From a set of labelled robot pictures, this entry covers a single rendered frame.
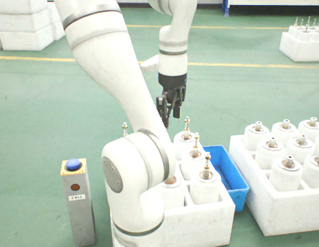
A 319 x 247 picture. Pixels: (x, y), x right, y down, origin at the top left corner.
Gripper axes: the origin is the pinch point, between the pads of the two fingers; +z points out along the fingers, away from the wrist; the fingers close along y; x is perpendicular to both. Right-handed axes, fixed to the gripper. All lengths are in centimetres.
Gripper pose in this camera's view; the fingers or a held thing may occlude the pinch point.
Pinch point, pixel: (171, 118)
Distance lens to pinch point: 84.0
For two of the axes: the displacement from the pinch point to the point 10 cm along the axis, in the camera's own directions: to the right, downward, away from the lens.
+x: -8.8, -2.3, 4.1
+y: 4.7, -4.3, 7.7
